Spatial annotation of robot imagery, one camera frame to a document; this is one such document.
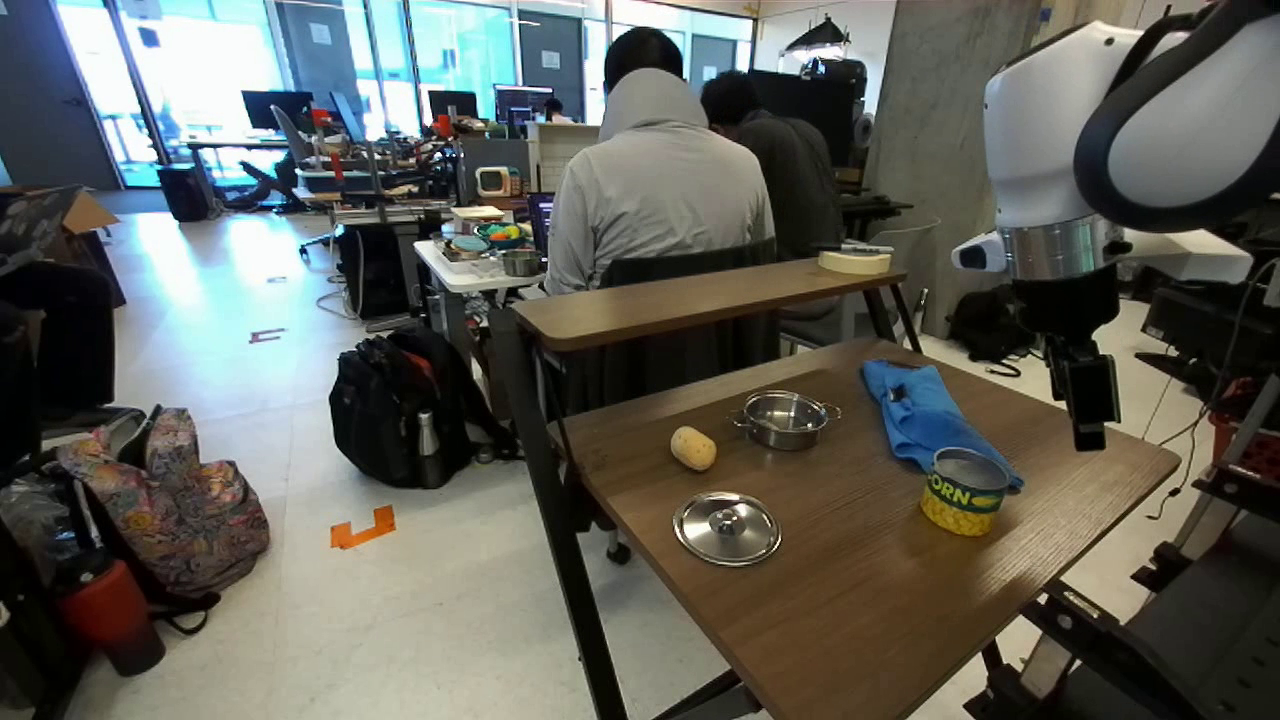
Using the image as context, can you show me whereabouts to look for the person in grey hoodie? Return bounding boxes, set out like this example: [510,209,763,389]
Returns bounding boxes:
[542,30,775,295]

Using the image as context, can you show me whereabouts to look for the steel pot lid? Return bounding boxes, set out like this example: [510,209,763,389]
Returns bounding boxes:
[673,492,783,568]

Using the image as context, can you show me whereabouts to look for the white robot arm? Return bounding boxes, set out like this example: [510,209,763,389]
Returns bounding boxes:
[982,0,1280,454]

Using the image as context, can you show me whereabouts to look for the yellow potato-like object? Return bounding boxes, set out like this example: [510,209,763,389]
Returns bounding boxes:
[667,424,718,471]

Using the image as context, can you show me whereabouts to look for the black backpack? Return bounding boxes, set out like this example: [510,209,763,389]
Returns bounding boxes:
[328,321,516,488]

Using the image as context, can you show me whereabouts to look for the black trash bin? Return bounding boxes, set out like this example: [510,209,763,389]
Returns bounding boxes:
[156,165,212,223]

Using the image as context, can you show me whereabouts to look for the red bottle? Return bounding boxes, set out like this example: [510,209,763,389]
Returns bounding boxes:
[57,554,165,677]

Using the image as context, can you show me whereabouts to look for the person in dark jacket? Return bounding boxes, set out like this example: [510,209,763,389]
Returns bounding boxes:
[699,73,843,256]

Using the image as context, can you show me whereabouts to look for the yellow green tin can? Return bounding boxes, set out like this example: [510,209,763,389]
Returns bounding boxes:
[919,447,1013,539]

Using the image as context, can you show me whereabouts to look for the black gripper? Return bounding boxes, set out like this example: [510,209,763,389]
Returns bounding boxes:
[1018,267,1118,454]

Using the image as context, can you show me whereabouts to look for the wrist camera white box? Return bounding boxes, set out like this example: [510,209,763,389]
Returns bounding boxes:
[951,233,1014,277]

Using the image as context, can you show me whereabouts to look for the patterned colourful bag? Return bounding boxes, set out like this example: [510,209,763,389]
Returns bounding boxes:
[57,405,270,611]

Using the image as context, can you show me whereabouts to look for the wooden work table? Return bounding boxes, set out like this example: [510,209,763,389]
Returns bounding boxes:
[546,341,1174,720]

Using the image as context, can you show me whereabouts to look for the white cluttered desk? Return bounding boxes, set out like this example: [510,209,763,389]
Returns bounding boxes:
[412,221,542,328]

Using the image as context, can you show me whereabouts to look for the orange floor tape marker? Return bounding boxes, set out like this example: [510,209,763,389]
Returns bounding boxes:
[328,505,397,554]

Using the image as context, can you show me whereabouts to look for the blue cloth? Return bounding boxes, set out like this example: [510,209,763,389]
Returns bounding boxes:
[859,359,1024,492]

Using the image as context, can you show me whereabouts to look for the small steel pot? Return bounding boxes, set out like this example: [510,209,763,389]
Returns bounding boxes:
[735,389,832,454]

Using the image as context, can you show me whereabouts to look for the white plate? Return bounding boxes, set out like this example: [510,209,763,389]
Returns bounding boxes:
[815,249,891,277]

